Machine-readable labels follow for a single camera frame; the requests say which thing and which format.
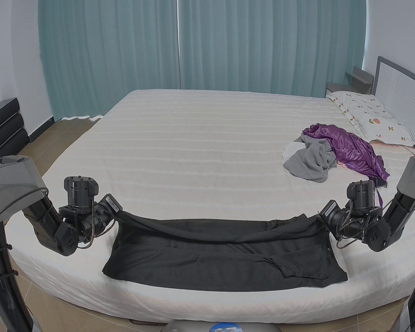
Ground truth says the grey bedside table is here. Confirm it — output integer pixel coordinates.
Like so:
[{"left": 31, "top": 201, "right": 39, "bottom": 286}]
[{"left": 327, "top": 66, "right": 374, "bottom": 98}]

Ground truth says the white garment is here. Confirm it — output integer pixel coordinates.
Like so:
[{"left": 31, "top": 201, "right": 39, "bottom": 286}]
[{"left": 282, "top": 142, "right": 305, "bottom": 162}]

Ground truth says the purple satin garment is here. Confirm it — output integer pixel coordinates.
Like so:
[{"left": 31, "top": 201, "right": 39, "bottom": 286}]
[{"left": 302, "top": 123, "right": 391, "bottom": 207}]

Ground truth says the black chest of drawers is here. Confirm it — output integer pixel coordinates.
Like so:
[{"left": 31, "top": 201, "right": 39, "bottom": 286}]
[{"left": 0, "top": 98, "right": 30, "bottom": 162}]

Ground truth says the blue-green curtain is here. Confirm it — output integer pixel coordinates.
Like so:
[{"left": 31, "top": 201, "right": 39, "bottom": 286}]
[
  {"left": 38, "top": 0, "right": 182, "bottom": 122},
  {"left": 179, "top": 0, "right": 367, "bottom": 98}
]

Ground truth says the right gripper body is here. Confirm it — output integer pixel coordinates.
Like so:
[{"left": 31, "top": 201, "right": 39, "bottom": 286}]
[{"left": 320, "top": 200, "right": 350, "bottom": 232}]

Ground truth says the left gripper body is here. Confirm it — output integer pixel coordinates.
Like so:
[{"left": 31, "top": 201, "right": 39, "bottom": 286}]
[{"left": 90, "top": 194, "right": 122, "bottom": 235}]

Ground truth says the black cable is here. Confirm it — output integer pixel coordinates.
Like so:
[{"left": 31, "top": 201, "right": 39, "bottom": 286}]
[{"left": 0, "top": 188, "right": 50, "bottom": 228}]

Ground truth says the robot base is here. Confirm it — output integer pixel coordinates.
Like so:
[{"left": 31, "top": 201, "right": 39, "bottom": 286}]
[{"left": 163, "top": 320, "right": 249, "bottom": 332}]

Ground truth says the bed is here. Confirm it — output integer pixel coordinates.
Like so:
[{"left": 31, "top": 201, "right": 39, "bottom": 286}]
[{"left": 7, "top": 56, "right": 415, "bottom": 326}]

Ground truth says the grey knit garment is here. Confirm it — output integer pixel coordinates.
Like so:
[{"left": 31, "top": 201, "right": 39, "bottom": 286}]
[{"left": 284, "top": 139, "right": 338, "bottom": 184}]

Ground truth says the white printed pillow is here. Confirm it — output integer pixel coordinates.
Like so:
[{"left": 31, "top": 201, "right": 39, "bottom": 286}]
[{"left": 326, "top": 90, "right": 415, "bottom": 147}]

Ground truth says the black T-shirt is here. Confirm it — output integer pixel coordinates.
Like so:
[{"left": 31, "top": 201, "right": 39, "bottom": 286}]
[{"left": 102, "top": 206, "right": 349, "bottom": 292}]

